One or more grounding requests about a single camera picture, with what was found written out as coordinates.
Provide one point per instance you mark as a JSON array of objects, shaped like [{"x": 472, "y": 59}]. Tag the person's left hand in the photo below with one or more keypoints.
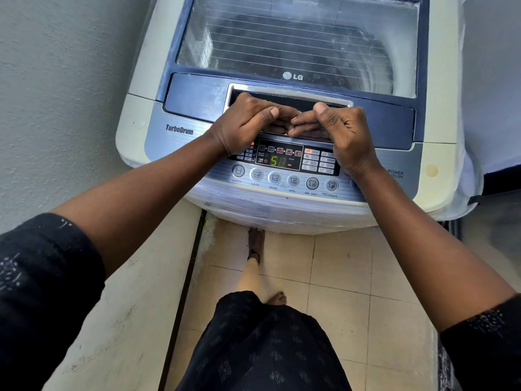
[{"x": 240, "y": 126}]

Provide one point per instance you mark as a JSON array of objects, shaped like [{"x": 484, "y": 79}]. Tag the person's right hand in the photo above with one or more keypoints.
[{"x": 350, "y": 138}]

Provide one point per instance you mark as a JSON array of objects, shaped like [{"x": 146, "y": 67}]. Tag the glass washing machine lid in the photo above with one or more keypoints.
[{"x": 191, "y": 97}]

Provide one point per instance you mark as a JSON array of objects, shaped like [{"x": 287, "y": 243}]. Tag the white top-load washing machine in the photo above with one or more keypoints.
[{"x": 138, "y": 118}]

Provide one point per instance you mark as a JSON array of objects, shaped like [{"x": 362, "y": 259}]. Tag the person's right forearm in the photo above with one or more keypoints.
[{"x": 431, "y": 248}]

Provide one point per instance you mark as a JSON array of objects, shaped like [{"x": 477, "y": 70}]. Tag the person's left forearm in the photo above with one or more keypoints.
[{"x": 134, "y": 199}]

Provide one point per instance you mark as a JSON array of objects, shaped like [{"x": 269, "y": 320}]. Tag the person's left foot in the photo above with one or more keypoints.
[{"x": 256, "y": 240}]

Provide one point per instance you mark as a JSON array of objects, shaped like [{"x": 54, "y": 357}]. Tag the person's foot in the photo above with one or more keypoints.
[
  {"x": 256, "y": 240},
  {"x": 277, "y": 299}
]

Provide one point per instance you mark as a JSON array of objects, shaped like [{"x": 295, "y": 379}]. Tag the person's right foot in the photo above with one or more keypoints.
[{"x": 277, "y": 299}]

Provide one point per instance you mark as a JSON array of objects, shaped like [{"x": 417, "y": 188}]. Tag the black anklet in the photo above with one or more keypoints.
[{"x": 254, "y": 255}]

